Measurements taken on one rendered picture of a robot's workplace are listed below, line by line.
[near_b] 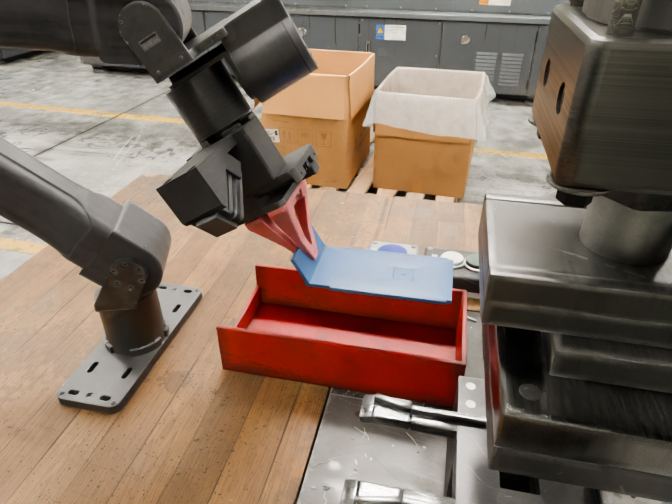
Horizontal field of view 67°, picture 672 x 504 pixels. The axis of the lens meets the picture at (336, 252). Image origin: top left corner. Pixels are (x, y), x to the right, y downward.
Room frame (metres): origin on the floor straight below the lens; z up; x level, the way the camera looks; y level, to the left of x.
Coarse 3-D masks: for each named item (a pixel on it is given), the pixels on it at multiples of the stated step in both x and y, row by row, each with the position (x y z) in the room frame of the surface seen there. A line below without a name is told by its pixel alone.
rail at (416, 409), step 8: (416, 408) 0.27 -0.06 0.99; (424, 408) 0.27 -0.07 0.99; (432, 408) 0.27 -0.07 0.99; (432, 416) 0.26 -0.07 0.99; (440, 416) 0.26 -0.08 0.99; (448, 416) 0.26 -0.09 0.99; (456, 416) 0.26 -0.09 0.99; (464, 416) 0.26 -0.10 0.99; (472, 416) 0.26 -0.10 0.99; (480, 416) 0.26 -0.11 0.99; (472, 424) 0.26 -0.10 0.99; (480, 424) 0.26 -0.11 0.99; (424, 432) 0.26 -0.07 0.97
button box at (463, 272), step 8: (432, 248) 0.59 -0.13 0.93; (440, 248) 0.60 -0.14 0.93; (440, 256) 0.57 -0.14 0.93; (464, 256) 0.58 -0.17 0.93; (464, 264) 0.55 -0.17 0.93; (456, 272) 0.54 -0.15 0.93; (464, 272) 0.54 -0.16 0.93; (472, 272) 0.54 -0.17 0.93; (456, 280) 0.53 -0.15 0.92; (464, 280) 0.53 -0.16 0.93; (472, 280) 0.52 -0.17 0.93; (456, 288) 0.53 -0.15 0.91; (464, 288) 0.52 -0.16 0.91; (472, 288) 0.52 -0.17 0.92; (472, 296) 0.52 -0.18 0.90
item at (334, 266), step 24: (312, 264) 0.43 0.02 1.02; (336, 264) 0.43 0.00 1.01; (360, 264) 0.43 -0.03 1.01; (384, 264) 0.43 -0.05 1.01; (408, 264) 0.43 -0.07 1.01; (432, 264) 0.43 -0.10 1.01; (360, 288) 0.39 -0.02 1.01; (384, 288) 0.39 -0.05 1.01; (408, 288) 0.39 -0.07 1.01; (432, 288) 0.39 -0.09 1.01
